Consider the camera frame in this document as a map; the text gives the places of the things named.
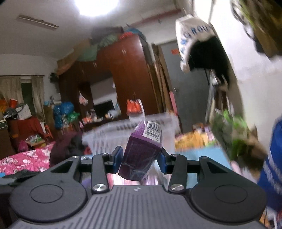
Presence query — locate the grey door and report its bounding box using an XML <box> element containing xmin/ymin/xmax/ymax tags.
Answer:
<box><xmin>160</xmin><ymin>41</ymin><xmax>209</xmax><ymax>133</ymax></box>

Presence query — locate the blue plastic bags pile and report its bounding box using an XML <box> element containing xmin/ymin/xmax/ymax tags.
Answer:
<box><xmin>53</xmin><ymin>102</ymin><xmax>80</xmax><ymax>129</ymax></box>

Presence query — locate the fluorescent tube lamp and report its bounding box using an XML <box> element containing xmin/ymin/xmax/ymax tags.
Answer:
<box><xmin>16</xmin><ymin>14</ymin><xmax>59</xmax><ymax>30</ymax></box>

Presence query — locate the green plastic bag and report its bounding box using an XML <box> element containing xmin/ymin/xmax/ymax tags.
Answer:
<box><xmin>210</xmin><ymin>110</ymin><xmax>253</xmax><ymax>161</ymax></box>

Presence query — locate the beige window curtain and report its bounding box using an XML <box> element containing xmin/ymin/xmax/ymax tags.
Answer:
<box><xmin>1</xmin><ymin>75</ymin><xmax>45</xmax><ymax>121</ymax></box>

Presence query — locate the purple box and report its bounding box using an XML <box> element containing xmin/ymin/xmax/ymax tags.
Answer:
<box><xmin>119</xmin><ymin>121</ymin><xmax>162</xmax><ymax>181</ymax></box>

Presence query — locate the red cloth covered furniture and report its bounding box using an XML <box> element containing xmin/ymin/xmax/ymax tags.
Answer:
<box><xmin>8</xmin><ymin>116</ymin><xmax>44</xmax><ymax>152</ymax></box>

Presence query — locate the dark red wooden wardrobe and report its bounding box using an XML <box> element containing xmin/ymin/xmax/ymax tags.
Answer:
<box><xmin>58</xmin><ymin>34</ymin><xmax>164</xmax><ymax>119</ymax></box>

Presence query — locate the clear plastic perforated basket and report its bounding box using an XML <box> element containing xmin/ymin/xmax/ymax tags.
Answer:
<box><xmin>82</xmin><ymin>113</ymin><xmax>180</xmax><ymax>156</ymax></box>

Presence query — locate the orange white hanging bag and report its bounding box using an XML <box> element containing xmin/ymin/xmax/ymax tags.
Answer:
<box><xmin>127</xmin><ymin>99</ymin><xmax>144</xmax><ymax>115</ymax></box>

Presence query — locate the pink floral bedding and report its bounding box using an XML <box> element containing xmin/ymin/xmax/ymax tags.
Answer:
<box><xmin>0</xmin><ymin>142</ymin><xmax>55</xmax><ymax>175</ymax></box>

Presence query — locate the blue shopping bag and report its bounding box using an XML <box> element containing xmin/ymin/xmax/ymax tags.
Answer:
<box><xmin>258</xmin><ymin>119</ymin><xmax>281</xmax><ymax>228</ymax></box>

